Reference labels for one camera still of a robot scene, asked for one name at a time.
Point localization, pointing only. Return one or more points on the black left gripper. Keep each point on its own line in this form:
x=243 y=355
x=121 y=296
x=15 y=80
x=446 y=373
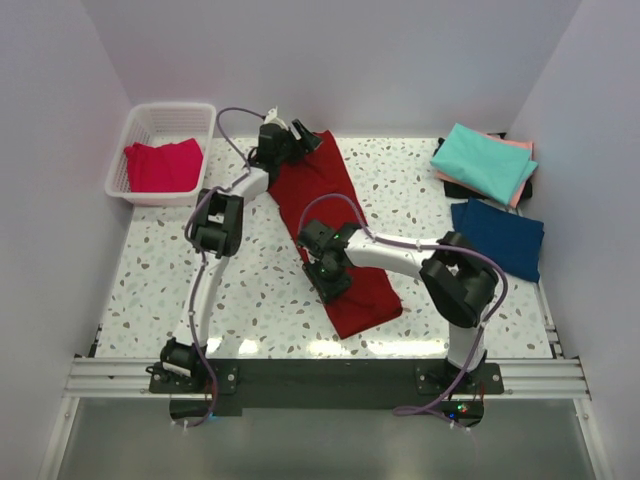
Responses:
x=307 y=142

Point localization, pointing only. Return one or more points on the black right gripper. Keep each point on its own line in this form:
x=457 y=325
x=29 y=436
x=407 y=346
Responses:
x=326 y=290

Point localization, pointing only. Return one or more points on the dark red t-shirt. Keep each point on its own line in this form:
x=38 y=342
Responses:
x=320 y=188

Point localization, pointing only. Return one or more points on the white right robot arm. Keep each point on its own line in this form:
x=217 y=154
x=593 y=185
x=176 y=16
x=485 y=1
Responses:
x=461 y=283

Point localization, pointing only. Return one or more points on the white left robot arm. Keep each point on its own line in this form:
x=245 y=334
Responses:
x=215 y=230

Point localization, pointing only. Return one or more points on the magenta t-shirt in basket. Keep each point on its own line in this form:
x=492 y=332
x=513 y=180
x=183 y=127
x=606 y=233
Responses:
x=169 y=168

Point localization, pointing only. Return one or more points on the white plastic laundry basket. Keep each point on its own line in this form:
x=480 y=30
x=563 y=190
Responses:
x=155 y=124

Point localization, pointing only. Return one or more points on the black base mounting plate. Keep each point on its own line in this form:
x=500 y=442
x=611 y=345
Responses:
x=333 y=384

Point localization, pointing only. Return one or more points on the navy blue folded t-shirt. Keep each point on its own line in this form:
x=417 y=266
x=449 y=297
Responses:
x=511 y=241

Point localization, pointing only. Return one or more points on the teal folded t-shirt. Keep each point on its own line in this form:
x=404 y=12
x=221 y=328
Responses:
x=455 y=155

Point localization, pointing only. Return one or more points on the pink folded t-shirt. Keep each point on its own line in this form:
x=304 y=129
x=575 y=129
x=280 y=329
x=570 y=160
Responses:
x=502 y=169

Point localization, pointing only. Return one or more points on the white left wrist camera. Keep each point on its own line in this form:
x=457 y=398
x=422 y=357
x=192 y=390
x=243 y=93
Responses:
x=272 y=117

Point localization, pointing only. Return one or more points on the aluminium frame rail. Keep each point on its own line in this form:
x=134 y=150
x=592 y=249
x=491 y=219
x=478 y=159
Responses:
x=537 y=379

